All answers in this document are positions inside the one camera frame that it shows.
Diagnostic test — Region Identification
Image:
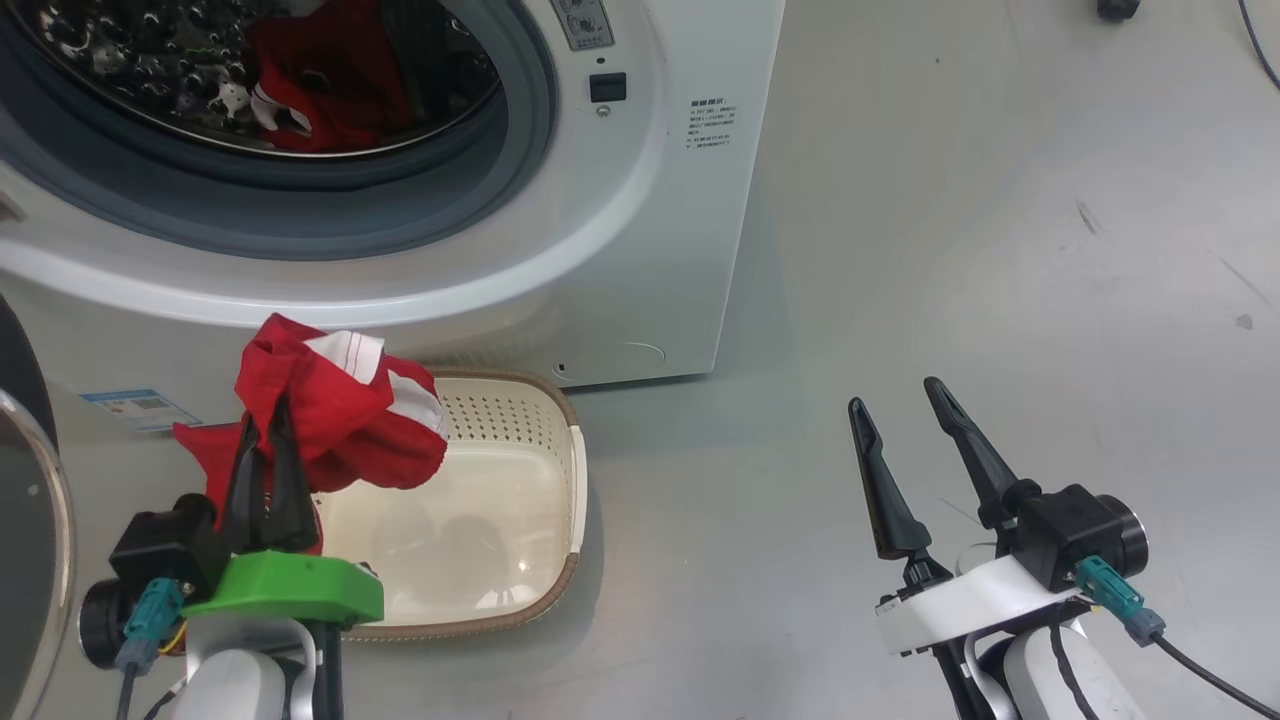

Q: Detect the teal left camera connector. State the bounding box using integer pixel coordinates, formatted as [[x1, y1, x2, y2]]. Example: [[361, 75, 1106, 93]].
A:
[[114, 577, 187, 672]]

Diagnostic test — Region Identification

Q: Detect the black right camera cable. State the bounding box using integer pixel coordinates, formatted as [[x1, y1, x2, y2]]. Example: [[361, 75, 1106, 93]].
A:
[[1150, 630, 1280, 720]]

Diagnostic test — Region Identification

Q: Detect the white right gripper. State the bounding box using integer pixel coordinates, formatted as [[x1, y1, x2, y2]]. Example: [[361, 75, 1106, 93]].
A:
[[848, 377, 1087, 657]]

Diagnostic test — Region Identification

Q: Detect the red white sports garment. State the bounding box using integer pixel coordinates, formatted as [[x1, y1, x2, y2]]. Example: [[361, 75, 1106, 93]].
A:
[[172, 313, 450, 557]]

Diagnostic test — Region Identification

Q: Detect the teal right camera connector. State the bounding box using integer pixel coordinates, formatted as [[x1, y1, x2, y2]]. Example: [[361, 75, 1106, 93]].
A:
[[1075, 556, 1167, 647]]

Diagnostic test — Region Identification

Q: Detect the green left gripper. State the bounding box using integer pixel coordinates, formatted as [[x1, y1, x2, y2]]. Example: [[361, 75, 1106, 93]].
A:
[[183, 395, 386, 627]]

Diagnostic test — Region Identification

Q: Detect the blue energy label sticker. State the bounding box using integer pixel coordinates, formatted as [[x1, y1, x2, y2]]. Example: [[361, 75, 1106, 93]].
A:
[[79, 387, 202, 434]]

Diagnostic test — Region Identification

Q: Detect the small text sticker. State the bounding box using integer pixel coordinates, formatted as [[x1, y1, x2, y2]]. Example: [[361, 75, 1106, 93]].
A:
[[685, 97, 740, 152]]

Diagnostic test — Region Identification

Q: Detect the black round glass washer door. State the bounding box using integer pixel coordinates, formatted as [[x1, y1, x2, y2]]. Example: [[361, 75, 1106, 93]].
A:
[[0, 295, 77, 720]]

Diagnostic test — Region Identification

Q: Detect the red garment with black print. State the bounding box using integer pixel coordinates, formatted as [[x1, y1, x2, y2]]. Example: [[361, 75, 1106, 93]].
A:
[[245, 0, 417, 157]]

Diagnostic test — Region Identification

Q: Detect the grey rubber door gasket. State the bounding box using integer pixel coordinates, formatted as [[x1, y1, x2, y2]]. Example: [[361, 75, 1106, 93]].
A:
[[0, 0, 559, 263]]

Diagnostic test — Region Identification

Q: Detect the cream perforated laundry basket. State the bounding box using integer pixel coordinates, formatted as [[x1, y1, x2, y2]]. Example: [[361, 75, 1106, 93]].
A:
[[310, 368, 591, 641]]

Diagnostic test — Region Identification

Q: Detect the thin black floor cable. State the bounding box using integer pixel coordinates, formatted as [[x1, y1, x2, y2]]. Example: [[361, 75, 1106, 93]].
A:
[[1237, 0, 1280, 93]]

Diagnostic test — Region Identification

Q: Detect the teal camera connector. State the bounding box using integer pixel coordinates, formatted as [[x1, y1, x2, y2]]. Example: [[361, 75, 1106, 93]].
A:
[[1075, 556, 1167, 647], [114, 577, 187, 672]]

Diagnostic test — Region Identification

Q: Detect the white front-load washing machine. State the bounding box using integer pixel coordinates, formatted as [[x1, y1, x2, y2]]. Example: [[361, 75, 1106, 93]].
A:
[[0, 0, 787, 446]]

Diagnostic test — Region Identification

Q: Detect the steel washer drum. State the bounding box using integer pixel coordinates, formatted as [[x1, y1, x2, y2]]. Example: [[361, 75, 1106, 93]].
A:
[[18, 0, 503, 159]]

